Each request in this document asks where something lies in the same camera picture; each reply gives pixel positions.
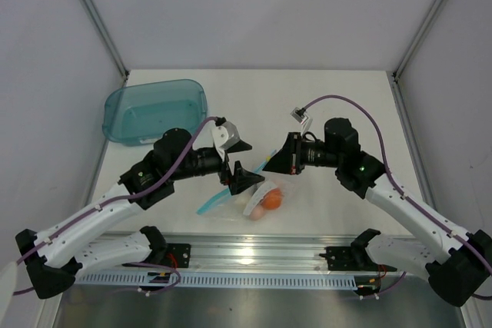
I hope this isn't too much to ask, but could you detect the purple cable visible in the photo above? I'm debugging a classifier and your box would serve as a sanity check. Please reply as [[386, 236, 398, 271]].
[[13, 115, 226, 298], [299, 94, 492, 300]]

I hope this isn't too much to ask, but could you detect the white toy egg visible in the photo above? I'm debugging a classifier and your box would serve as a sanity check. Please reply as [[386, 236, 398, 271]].
[[234, 194, 251, 207]]

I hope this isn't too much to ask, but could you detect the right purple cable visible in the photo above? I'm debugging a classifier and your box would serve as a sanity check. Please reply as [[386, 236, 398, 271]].
[[299, 94, 492, 300]]

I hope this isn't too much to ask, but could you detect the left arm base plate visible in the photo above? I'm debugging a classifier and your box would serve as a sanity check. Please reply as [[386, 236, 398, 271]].
[[143, 243, 191, 269]]

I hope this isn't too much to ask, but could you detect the aluminium mounting rail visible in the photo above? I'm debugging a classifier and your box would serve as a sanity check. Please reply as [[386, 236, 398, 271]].
[[51, 232, 471, 277]]

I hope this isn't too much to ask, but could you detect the slotted cable duct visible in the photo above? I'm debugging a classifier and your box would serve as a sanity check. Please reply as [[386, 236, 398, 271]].
[[77, 270, 357, 290]]

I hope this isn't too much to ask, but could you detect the teal plastic tub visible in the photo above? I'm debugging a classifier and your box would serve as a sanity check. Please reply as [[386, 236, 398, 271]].
[[102, 79, 208, 147]]

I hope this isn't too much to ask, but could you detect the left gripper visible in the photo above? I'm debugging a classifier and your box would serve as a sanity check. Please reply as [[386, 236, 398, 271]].
[[169, 141, 264, 194]]

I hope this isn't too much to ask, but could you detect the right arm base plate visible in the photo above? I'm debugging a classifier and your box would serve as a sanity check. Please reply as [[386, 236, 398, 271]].
[[318, 246, 397, 272]]

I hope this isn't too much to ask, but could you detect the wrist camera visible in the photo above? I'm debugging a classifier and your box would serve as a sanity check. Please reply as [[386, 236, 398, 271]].
[[211, 118, 241, 161], [291, 108, 312, 134]]

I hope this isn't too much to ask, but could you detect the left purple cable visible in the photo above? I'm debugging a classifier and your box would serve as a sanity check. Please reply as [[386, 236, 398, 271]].
[[13, 115, 226, 298]]

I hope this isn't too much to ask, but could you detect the left frame post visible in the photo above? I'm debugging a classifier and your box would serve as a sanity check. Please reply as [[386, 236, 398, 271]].
[[79, 0, 128, 78]]

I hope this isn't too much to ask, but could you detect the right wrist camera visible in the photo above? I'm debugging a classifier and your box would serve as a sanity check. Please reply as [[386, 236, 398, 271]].
[[291, 108, 312, 134]]

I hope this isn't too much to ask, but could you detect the right frame post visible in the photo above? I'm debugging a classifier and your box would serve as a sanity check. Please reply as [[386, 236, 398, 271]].
[[391, 0, 473, 79]]

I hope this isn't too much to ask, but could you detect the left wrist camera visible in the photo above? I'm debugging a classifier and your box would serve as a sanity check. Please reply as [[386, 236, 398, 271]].
[[211, 118, 241, 161]]

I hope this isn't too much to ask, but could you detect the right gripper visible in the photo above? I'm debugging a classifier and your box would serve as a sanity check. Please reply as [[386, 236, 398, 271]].
[[261, 133, 341, 176]]

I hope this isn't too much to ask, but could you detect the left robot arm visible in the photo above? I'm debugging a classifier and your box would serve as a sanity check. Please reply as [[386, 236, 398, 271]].
[[15, 122, 264, 300]]

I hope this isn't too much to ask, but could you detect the frame post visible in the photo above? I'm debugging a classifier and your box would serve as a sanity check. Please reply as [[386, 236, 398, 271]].
[[391, 0, 473, 79], [79, 0, 128, 78]]

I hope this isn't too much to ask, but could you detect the clear zip top bag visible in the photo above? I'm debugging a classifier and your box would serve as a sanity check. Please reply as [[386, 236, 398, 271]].
[[196, 150, 296, 221]]

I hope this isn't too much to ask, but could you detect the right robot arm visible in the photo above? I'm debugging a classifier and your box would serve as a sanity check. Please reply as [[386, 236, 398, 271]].
[[264, 118, 491, 307]]

